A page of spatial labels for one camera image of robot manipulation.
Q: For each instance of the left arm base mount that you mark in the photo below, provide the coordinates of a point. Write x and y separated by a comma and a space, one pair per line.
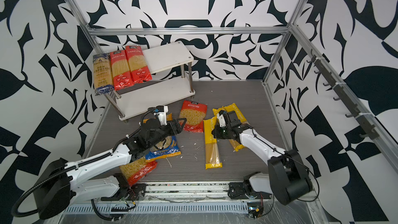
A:
126, 192

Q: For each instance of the yellow pastatime spaghetti pack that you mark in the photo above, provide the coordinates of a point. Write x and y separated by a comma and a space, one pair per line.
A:
233, 108
212, 156
236, 144

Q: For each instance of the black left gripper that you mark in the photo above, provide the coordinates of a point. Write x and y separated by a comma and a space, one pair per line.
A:
170, 126

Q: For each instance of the yellow Pastatime spaghetti pack right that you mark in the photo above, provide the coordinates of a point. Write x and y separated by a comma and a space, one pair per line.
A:
233, 108

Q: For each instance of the yellow Pastatime spaghetti pack middle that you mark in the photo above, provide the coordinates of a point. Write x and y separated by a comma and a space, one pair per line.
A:
236, 144

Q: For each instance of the red macaroni bag centre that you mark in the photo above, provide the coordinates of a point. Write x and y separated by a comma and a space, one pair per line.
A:
195, 113

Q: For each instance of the red macaroni bag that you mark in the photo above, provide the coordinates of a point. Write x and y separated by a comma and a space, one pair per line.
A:
195, 113
135, 171

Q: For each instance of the white slotted cable duct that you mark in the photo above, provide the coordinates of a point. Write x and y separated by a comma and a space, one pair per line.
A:
175, 208

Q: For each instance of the blue gold spaghetti pack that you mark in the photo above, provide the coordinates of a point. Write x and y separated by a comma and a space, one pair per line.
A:
102, 74

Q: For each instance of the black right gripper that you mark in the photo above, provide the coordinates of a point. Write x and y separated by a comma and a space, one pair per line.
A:
215, 132

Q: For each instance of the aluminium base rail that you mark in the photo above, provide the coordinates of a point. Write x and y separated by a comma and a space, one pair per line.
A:
183, 191

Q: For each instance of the blue orecchiette pasta bag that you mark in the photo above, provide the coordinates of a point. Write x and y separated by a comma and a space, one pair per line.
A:
164, 149

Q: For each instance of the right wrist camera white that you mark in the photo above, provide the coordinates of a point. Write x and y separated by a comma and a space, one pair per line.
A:
221, 120

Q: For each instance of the red macaroni bag near left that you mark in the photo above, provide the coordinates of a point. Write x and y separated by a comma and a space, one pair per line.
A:
135, 171

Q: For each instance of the red spaghetti pack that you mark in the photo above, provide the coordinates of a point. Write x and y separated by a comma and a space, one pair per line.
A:
121, 73
138, 66

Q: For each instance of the black hook rail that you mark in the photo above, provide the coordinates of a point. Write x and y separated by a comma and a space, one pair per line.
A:
346, 96

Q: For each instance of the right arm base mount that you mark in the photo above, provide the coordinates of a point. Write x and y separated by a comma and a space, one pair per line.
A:
245, 189

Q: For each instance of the white two-tier shelf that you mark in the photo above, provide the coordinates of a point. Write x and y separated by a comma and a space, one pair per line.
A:
134, 101

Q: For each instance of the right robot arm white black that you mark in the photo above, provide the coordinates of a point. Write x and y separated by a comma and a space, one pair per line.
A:
287, 178

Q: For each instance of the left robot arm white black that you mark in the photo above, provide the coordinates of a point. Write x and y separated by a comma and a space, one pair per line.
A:
64, 183

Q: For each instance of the yellow Pastatime spaghetti pack front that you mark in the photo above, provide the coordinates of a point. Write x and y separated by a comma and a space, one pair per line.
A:
212, 156

